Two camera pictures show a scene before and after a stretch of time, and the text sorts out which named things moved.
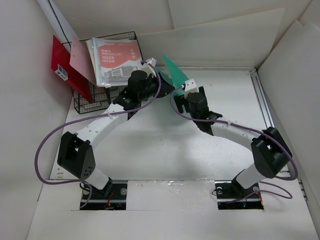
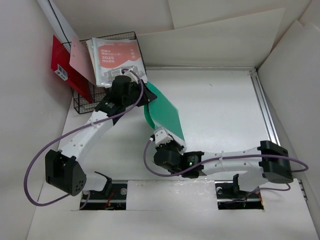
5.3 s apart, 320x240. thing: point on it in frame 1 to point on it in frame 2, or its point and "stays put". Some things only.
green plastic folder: (172, 74) to (161, 112)
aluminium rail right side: (263, 100) stays put
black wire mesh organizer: (104, 97) stays put
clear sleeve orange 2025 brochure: (114, 59) stays put
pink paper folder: (80, 59) stays put
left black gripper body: (152, 85) to (135, 92)
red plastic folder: (61, 66) stays put
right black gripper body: (180, 100) to (173, 145)
